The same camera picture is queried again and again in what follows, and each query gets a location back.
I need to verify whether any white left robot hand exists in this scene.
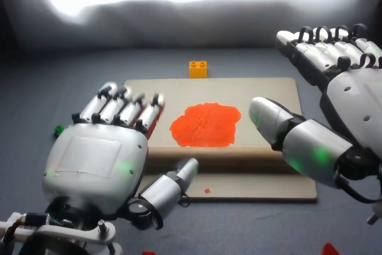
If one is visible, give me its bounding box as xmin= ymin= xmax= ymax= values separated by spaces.
xmin=41 ymin=81 xmax=200 ymax=231

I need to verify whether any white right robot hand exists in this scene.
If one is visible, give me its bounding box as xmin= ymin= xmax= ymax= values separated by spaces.
xmin=249 ymin=23 xmax=382 ymax=190

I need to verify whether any wooden rolling pin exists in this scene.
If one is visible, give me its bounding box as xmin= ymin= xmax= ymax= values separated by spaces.
xmin=145 ymin=146 xmax=299 ymax=176

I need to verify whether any green toy brick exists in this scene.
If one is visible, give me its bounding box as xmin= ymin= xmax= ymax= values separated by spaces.
xmin=53 ymin=124 xmax=66 ymax=139

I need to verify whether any grey table cloth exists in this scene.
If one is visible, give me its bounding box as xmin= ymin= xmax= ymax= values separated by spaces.
xmin=0 ymin=46 xmax=382 ymax=255

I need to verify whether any flat orange dough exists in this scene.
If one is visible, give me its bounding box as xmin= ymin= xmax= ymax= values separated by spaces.
xmin=169 ymin=102 xmax=242 ymax=148

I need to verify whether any pale wooden board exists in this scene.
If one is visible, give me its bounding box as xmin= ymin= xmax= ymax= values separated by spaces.
xmin=124 ymin=77 xmax=318 ymax=202

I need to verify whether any yellow toy brick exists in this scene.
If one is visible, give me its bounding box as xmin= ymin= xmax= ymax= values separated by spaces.
xmin=189 ymin=60 xmax=209 ymax=79

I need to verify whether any red toy piece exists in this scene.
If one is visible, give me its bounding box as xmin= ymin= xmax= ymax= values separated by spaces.
xmin=321 ymin=242 xmax=341 ymax=255

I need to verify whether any white backdrop sheet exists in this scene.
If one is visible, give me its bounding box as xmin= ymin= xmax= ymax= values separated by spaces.
xmin=0 ymin=0 xmax=382 ymax=51

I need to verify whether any white left camera bracket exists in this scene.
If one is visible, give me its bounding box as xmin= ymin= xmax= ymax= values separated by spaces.
xmin=0 ymin=212 xmax=123 ymax=255

